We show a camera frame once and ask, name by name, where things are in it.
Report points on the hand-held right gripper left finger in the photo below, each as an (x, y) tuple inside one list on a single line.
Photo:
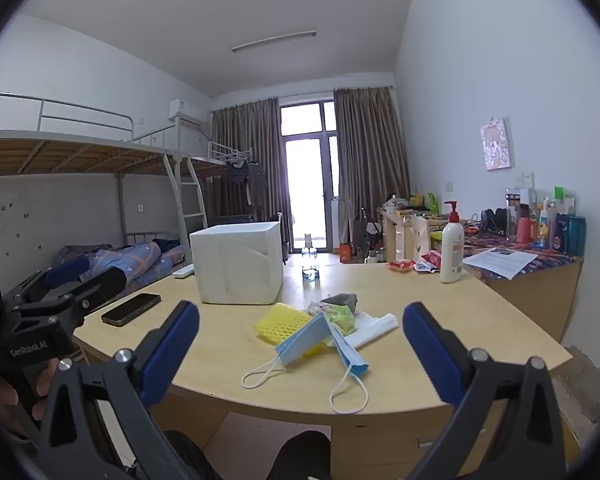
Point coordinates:
[(170, 350)]

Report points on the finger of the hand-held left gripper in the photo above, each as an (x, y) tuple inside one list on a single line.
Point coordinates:
[(102, 284), (65, 269)]

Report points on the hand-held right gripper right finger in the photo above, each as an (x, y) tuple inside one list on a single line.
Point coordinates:
[(430, 355)]

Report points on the white paper towel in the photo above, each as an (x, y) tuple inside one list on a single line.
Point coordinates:
[(375, 327)]

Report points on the blue face mask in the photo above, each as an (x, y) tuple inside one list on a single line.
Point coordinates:
[(302, 342), (347, 355)]

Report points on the green pink snack bag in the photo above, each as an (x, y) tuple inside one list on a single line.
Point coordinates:
[(340, 317)]

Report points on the grey sock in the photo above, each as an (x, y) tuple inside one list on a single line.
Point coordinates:
[(342, 300)]

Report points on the white foam box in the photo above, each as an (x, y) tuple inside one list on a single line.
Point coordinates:
[(230, 265)]

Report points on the yellow foam net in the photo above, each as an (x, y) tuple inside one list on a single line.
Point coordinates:
[(280, 322)]

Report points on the person's left hand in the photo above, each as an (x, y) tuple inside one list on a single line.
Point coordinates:
[(0, 402)]

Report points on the blue patterned blanket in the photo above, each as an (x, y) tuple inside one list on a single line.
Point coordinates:
[(125, 262)]

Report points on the black smartphone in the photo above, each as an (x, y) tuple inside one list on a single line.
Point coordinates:
[(130, 309)]

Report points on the white remote control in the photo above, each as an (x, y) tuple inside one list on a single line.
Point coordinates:
[(183, 270)]

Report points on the white snack packet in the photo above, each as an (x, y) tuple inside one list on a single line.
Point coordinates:
[(422, 267)]

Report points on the red snack packet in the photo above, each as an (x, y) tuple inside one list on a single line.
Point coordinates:
[(432, 258), (401, 265)]

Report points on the white pump lotion bottle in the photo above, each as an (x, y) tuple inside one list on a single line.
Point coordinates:
[(451, 255)]

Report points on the person's left leg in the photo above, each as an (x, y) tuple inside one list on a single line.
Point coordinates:
[(187, 460)]

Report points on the person's leg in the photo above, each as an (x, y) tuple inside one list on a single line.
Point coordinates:
[(300, 457), (187, 460)]

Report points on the printed paper sheet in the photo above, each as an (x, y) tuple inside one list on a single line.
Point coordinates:
[(500, 262)]

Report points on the metal bunk bed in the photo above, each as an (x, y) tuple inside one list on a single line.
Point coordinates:
[(215, 165), (55, 152)]

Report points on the wooden chair with smiley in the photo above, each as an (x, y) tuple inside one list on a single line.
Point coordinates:
[(421, 237)]

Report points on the yellow pouch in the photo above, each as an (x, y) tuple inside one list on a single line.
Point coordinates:
[(436, 236)]

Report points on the metal bed ladder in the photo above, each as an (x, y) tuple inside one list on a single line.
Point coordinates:
[(192, 200)]

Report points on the wooden desk with drawers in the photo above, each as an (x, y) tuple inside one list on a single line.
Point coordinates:
[(397, 235)]

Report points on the desk with patterned cloth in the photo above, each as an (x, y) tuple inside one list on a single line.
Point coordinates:
[(535, 285)]

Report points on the clear blue spray bottle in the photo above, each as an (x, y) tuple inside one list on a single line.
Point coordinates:
[(310, 272)]

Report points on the black headphones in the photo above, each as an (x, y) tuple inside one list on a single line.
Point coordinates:
[(492, 220)]

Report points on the person's right leg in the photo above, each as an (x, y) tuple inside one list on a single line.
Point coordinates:
[(300, 457)]

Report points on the hanging dark clothes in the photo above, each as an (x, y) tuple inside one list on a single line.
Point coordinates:
[(242, 175)]

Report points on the cluster of toiletry bottles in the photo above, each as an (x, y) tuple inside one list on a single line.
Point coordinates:
[(560, 225)]

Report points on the brown curtain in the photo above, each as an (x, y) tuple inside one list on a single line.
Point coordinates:
[(370, 170), (245, 160)]

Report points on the white air conditioner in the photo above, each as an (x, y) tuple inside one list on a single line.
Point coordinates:
[(185, 109)]

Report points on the glass balcony door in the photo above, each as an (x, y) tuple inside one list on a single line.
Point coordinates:
[(307, 175)]

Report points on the ceiling tube light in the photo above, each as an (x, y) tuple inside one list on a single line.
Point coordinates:
[(274, 41)]

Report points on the cartoon wall picture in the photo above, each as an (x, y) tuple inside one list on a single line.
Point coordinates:
[(497, 144)]

